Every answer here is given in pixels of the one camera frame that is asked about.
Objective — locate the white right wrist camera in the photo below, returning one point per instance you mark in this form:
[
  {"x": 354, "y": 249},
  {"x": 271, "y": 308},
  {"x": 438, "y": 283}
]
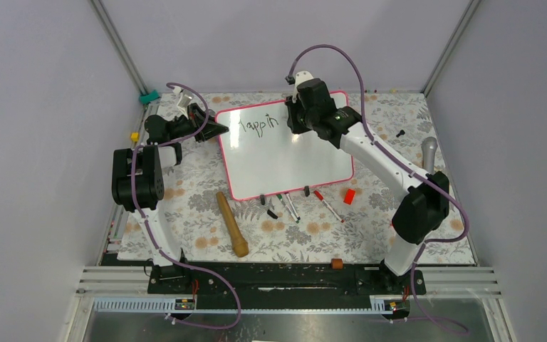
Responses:
[{"x": 300, "y": 77}]

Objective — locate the small red block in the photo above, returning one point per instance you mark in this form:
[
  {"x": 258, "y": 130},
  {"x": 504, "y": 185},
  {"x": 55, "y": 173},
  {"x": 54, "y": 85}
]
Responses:
[{"x": 349, "y": 196}]

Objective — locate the silver toy microphone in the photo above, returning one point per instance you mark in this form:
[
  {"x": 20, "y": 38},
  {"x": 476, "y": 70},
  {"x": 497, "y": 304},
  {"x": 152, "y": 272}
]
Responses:
[{"x": 429, "y": 147}]

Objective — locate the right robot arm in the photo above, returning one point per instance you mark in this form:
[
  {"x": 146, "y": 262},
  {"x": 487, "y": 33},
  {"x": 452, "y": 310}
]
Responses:
[{"x": 423, "y": 205}]

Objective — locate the blue whiteboard marker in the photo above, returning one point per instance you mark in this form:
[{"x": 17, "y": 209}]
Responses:
[{"x": 292, "y": 206}]

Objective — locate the green whiteboard marker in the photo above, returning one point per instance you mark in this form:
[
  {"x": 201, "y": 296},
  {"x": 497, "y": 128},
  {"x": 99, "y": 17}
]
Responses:
[{"x": 288, "y": 208}]

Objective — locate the red whiteboard marker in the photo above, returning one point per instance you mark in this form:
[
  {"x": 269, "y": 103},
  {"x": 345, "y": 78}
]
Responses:
[{"x": 328, "y": 206}]

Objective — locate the small brown cube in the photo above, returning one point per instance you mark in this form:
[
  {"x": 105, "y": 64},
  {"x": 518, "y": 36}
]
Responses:
[{"x": 336, "y": 263}]

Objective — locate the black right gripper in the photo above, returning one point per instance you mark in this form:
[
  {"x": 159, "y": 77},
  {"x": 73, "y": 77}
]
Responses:
[{"x": 292, "y": 108}]

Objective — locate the floral patterned table mat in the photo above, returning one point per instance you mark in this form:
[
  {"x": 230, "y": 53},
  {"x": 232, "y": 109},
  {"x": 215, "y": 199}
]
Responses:
[{"x": 366, "y": 235}]

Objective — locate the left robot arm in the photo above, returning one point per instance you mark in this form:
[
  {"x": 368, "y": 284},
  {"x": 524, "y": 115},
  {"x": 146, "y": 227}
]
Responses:
[{"x": 138, "y": 184}]

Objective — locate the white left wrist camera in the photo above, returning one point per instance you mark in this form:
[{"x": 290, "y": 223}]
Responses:
[{"x": 185, "y": 98}]

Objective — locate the pink framed whiteboard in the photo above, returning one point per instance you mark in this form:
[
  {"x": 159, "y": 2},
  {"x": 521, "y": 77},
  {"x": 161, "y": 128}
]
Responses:
[{"x": 263, "y": 157}]

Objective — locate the black marker cap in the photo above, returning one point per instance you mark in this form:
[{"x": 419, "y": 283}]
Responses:
[{"x": 272, "y": 214}]

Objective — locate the teal clamp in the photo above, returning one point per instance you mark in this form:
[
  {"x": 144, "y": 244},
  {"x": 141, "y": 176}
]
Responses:
[{"x": 149, "y": 97}]

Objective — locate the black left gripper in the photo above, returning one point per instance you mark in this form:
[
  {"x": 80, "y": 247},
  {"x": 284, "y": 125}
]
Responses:
[{"x": 211, "y": 128}]

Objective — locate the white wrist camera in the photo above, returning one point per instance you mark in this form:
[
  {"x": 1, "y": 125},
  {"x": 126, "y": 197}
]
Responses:
[
  {"x": 300, "y": 77},
  {"x": 185, "y": 98}
]

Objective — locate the gold toy microphone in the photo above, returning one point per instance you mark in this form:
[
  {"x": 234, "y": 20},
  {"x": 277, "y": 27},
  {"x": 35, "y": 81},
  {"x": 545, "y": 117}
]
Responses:
[{"x": 239, "y": 245}]

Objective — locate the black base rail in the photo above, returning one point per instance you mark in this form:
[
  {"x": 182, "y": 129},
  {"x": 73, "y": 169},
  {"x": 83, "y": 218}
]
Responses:
[{"x": 272, "y": 286}]

